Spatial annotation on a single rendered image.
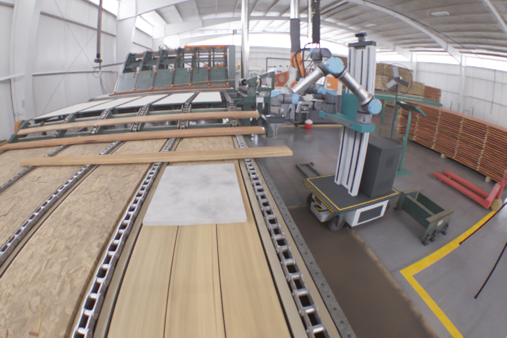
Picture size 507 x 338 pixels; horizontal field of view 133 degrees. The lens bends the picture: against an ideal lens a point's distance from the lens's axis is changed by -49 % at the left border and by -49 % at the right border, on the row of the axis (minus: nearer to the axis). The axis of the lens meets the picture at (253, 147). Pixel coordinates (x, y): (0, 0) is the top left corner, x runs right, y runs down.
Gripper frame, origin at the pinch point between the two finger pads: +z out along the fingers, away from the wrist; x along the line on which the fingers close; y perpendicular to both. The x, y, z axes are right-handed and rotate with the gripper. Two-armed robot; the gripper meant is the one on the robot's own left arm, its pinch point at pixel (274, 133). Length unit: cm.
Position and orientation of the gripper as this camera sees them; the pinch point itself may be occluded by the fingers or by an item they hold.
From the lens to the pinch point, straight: 159.0
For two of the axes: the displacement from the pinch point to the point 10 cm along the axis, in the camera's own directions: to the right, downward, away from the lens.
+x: -9.9, 0.4, -1.7
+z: -0.1, 9.5, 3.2
